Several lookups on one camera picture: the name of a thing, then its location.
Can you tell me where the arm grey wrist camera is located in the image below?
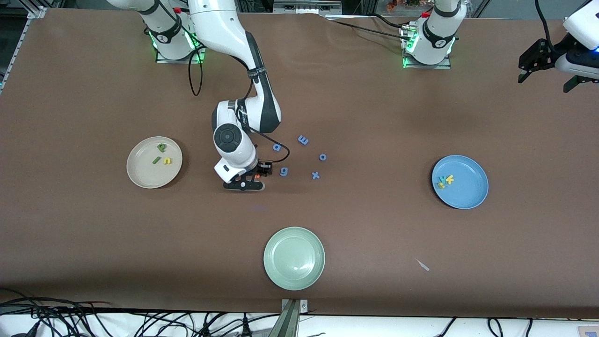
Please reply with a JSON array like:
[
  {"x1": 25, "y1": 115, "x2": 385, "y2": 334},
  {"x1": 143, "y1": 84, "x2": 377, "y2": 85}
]
[
  {"x1": 555, "y1": 51, "x2": 599, "y2": 79},
  {"x1": 223, "y1": 180, "x2": 265, "y2": 192}
]

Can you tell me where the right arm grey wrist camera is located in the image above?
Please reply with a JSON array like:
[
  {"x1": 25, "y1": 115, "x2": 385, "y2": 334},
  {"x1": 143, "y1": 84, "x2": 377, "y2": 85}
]
[{"x1": 223, "y1": 180, "x2": 265, "y2": 192}]

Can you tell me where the beige plate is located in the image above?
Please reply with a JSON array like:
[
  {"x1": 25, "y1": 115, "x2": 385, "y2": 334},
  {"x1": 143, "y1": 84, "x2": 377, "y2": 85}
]
[{"x1": 126, "y1": 136, "x2": 183, "y2": 189}]

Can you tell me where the grey aluminium frame bar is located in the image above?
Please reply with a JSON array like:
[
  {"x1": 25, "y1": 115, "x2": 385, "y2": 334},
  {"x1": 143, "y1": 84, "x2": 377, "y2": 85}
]
[{"x1": 273, "y1": 0, "x2": 343, "y2": 14}]

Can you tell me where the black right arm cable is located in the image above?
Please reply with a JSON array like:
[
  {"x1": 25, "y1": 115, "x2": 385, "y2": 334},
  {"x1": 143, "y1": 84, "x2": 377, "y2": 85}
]
[{"x1": 154, "y1": 0, "x2": 291, "y2": 165}]

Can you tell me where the brown table cover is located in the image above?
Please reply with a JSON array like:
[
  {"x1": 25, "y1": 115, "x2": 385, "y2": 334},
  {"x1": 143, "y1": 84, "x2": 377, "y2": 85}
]
[{"x1": 0, "y1": 7, "x2": 599, "y2": 319}]

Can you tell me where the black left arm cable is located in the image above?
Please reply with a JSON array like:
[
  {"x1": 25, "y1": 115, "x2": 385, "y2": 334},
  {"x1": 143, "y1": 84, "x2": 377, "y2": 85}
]
[{"x1": 535, "y1": 0, "x2": 558, "y2": 53}]

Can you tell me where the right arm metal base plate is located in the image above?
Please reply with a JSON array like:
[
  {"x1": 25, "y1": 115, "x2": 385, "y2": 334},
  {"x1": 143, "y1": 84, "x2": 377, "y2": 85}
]
[{"x1": 154, "y1": 47, "x2": 206, "y2": 65}]

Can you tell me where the pale green plate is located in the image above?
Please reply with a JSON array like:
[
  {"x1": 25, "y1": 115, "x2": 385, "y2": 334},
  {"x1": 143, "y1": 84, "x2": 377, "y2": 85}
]
[{"x1": 263, "y1": 227, "x2": 326, "y2": 291}]

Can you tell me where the aluminium table edge rail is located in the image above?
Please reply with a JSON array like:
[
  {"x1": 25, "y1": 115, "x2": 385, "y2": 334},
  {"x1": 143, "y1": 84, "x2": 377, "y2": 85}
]
[{"x1": 0, "y1": 19, "x2": 29, "y2": 94}]

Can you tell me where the black base cable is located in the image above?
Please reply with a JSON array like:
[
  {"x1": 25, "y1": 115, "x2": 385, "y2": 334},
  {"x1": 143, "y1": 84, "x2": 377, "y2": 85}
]
[{"x1": 328, "y1": 13, "x2": 415, "y2": 43}]

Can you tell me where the blue plate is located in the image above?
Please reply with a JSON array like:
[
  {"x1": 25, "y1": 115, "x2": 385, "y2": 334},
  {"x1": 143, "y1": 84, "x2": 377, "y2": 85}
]
[{"x1": 431, "y1": 155, "x2": 489, "y2": 210}]

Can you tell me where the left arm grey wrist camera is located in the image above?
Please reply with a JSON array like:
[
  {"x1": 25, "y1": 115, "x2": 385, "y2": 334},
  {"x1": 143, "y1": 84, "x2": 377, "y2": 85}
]
[{"x1": 555, "y1": 51, "x2": 599, "y2": 79}]

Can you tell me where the aluminium camera mount profile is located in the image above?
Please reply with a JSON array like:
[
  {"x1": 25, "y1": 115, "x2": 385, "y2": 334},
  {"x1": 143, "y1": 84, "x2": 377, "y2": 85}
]
[{"x1": 281, "y1": 299, "x2": 308, "y2": 337}]

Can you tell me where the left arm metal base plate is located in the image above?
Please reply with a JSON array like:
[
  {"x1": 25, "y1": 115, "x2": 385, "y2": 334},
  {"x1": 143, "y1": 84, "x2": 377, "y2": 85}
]
[{"x1": 402, "y1": 22, "x2": 453, "y2": 70}]

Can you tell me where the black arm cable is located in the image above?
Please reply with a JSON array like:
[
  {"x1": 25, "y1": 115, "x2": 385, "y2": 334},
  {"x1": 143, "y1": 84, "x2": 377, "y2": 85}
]
[
  {"x1": 535, "y1": 0, "x2": 558, "y2": 53},
  {"x1": 154, "y1": 0, "x2": 291, "y2": 165}
]

